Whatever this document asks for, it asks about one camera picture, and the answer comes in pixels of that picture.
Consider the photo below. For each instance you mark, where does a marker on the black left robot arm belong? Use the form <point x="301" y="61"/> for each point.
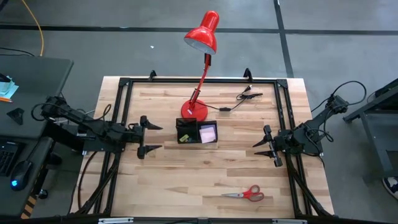
<point x="93" y="127"/>

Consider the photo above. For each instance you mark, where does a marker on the black metal cart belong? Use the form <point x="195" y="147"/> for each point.
<point x="373" y="104"/>

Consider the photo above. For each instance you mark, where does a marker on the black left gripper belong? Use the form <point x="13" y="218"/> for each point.
<point x="133" y="133"/>

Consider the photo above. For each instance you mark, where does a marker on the dark grey side desk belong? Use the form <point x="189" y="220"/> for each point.
<point x="37" y="81"/>

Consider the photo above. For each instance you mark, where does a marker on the black keyboard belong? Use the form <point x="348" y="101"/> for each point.
<point x="6" y="157"/>

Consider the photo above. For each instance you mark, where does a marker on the silver metal bracket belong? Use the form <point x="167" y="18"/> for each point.
<point x="115" y="220"/>
<point x="289" y="221"/>

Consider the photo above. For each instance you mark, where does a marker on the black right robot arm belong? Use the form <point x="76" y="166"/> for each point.
<point x="314" y="127"/>

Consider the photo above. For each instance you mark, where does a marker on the black mesh desk organizer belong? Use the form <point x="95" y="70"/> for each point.
<point x="186" y="124"/>

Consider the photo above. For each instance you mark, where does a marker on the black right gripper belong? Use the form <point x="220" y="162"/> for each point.
<point x="281" y="141"/>

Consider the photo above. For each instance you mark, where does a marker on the stack of white paper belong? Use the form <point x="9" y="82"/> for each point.
<point x="207" y="134"/>

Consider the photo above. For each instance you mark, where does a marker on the red desk lamp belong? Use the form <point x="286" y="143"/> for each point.
<point x="194" y="112"/>

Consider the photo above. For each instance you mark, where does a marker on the person's shoe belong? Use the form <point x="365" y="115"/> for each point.
<point x="391" y="186"/>

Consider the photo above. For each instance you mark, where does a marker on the black triangular plastic part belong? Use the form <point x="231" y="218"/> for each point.
<point x="16" y="115"/>

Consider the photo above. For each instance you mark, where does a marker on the black metal table frame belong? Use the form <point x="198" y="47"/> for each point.
<point x="202" y="80"/>

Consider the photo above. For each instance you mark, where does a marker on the black computer mouse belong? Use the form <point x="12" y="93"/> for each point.
<point x="20" y="174"/>

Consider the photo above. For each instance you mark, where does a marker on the stack of pale papers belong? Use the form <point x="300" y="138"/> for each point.
<point x="7" y="90"/>

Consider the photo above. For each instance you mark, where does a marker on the orange pencil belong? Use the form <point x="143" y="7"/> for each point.
<point x="6" y="99"/>

